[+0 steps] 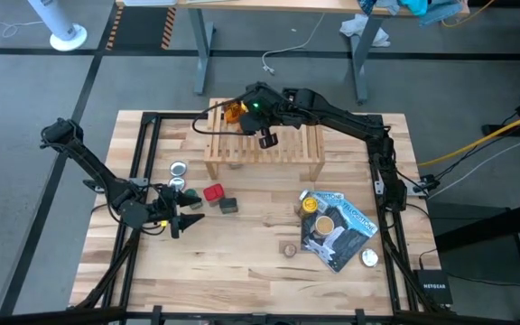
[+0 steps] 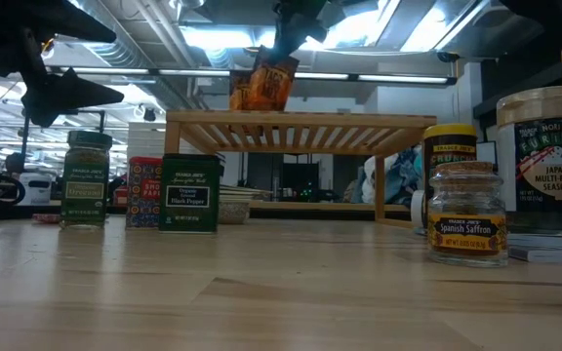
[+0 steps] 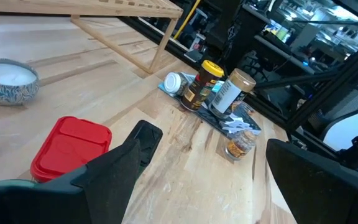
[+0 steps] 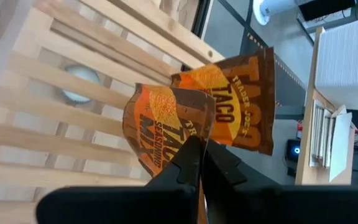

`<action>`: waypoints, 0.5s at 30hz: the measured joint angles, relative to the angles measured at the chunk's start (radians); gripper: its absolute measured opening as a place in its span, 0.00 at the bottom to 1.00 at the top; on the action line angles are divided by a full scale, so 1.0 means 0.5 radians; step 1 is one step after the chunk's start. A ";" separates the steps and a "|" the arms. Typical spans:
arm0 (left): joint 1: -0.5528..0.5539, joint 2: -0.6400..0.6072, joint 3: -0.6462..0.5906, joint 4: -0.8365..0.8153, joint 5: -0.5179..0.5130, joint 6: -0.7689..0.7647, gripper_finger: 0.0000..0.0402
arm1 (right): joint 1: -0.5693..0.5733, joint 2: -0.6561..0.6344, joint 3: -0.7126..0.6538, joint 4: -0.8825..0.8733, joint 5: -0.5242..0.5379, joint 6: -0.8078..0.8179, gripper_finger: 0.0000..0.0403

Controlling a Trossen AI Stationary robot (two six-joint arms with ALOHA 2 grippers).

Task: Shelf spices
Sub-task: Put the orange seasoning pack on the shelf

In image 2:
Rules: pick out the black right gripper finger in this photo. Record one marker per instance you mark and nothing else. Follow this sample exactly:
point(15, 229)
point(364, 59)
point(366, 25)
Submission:
point(295, 39)

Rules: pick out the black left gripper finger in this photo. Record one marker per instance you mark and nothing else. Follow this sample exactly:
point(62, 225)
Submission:
point(42, 19)
point(61, 95)

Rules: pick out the orange taco seasoning packet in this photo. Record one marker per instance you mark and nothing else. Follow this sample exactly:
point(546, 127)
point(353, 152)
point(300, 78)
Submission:
point(268, 88)
point(237, 95)

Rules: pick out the green jar white lid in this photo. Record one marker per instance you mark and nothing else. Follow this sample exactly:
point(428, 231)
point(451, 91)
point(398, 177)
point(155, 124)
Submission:
point(86, 185)

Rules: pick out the red smoked paprika tin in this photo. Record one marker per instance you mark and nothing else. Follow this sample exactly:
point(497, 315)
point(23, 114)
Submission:
point(143, 195)

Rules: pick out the green black pepper tin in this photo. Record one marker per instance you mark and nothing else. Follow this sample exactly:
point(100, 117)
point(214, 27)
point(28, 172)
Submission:
point(189, 195)

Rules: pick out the chili crunch jar yellow lid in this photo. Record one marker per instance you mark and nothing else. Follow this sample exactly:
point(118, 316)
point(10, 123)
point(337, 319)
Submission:
point(449, 146)

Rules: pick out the spice jar white lid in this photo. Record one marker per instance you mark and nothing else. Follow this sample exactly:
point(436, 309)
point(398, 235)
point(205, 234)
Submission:
point(416, 207)

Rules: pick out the small grey spice shaker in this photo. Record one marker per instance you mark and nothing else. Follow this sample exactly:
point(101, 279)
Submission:
point(467, 229)

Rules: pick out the furikake jar tan lid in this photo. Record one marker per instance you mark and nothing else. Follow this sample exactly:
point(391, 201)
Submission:
point(549, 166)

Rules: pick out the wooden slatted shelf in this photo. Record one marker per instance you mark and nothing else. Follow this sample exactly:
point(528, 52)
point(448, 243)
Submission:
point(334, 119)

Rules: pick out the long ceiling light bar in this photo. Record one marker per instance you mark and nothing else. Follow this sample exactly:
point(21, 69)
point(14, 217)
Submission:
point(188, 72)

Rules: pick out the black computer box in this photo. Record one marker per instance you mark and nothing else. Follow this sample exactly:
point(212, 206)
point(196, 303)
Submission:
point(298, 180)

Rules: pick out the stack of flat trays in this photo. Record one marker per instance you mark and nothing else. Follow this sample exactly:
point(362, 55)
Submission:
point(242, 192)

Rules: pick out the pile of clothes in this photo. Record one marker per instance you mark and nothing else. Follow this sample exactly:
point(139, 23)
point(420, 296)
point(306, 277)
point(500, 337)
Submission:
point(398, 175)

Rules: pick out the small speckled bowl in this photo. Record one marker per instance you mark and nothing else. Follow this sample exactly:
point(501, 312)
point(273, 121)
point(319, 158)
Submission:
point(233, 214)

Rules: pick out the blue Yellowstone book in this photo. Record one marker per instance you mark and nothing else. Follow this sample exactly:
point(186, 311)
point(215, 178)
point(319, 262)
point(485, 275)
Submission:
point(554, 248)

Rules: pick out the black camera stand frame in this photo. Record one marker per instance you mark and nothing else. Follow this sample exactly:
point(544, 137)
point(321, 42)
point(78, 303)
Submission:
point(101, 119)

